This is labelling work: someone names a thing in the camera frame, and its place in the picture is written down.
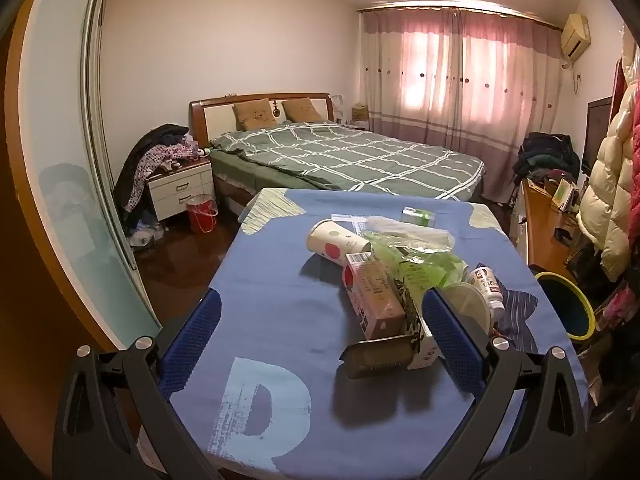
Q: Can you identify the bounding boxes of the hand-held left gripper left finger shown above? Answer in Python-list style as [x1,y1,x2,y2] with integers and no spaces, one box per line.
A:
[52,289,223,480]

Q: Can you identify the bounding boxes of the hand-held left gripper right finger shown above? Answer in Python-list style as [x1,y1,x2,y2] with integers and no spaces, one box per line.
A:
[421,287,588,480]

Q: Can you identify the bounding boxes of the pink drink carton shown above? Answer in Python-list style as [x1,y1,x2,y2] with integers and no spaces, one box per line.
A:
[341,252,407,341]

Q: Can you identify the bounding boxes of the blue bin with yellow rim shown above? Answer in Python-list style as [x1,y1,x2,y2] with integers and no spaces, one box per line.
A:
[534,271,597,342]

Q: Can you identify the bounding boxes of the white carton with green print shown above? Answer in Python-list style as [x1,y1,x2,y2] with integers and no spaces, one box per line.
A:
[397,280,443,371]

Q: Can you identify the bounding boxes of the white bottle with blue print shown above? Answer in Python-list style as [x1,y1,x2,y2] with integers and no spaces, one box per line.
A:
[467,265,506,318]

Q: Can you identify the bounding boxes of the green plastic bag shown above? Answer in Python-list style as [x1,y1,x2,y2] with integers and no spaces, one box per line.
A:
[362,230,468,311]

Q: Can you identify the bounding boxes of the dark foil packet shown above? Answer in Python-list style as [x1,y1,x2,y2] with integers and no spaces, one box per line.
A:
[340,335,415,380]

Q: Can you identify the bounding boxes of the blue printed tablecloth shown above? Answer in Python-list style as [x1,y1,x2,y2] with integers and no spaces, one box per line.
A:
[167,187,592,480]

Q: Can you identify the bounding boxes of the white cloth rag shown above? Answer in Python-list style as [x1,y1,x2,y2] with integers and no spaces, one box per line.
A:
[367,215,456,253]

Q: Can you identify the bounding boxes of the clutter of bags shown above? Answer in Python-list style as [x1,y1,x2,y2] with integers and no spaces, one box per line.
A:
[129,220,166,251]

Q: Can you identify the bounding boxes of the small green box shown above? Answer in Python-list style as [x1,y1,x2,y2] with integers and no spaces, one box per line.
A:
[401,206,437,227]

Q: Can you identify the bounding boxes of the red bucket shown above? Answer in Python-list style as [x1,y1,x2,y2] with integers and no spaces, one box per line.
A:
[186,193,219,233]

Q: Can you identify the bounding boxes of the wooden desk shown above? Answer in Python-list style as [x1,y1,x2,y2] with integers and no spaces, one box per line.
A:
[520,180,581,281]

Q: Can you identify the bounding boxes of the paper cup with fruit print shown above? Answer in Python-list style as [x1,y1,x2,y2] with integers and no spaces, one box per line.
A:
[306,219,372,267]

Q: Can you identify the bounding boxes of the white nightstand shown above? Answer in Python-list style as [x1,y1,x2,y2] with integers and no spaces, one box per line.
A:
[146,157,216,221]

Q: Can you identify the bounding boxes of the green and white box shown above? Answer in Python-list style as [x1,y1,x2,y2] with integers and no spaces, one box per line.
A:
[552,179,576,211]

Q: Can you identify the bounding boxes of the green plaid blanket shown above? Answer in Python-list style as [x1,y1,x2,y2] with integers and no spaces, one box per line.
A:
[209,121,486,197]

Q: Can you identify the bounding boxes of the pile of dark clothes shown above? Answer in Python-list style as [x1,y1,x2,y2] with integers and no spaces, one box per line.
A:
[515,132,581,181]

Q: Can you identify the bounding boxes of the glass sliding wardrobe door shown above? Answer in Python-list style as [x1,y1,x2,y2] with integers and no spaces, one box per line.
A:
[17,0,161,333]

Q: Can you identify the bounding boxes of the wooden bed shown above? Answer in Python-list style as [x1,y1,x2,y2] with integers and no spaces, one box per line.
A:
[189,92,487,211]

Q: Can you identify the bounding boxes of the cream puffy jacket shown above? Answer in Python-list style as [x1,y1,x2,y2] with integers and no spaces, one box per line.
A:
[577,82,640,281]

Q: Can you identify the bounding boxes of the brown pillow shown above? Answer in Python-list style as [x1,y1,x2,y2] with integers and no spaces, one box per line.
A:
[232,100,277,129]
[281,98,323,123]

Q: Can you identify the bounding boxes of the red jacket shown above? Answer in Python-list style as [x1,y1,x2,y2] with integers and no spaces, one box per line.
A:
[627,120,640,221]

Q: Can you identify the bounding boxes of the black television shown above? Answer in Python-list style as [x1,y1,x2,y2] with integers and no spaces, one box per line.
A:
[580,96,613,171]

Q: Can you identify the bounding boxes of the pink curtain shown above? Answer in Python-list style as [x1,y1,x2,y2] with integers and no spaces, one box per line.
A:
[359,7,563,151]

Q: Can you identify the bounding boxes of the beige air conditioner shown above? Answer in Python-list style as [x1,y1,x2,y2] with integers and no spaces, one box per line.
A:
[560,13,592,61]

